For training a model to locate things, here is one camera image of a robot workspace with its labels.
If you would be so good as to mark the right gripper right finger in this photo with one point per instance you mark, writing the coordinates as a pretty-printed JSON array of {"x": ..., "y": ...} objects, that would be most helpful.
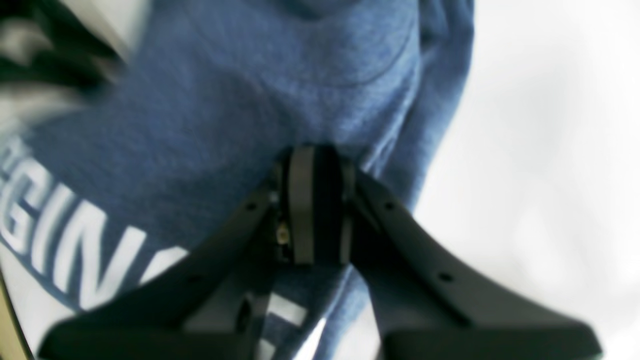
[{"x": 429, "y": 305}]

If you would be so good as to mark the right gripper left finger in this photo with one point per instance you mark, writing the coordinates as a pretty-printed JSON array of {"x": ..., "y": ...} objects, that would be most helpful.
[{"x": 213, "y": 304}]

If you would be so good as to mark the dark blue t-shirt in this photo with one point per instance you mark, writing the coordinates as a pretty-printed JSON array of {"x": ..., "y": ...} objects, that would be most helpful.
[{"x": 98, "y": 201}]

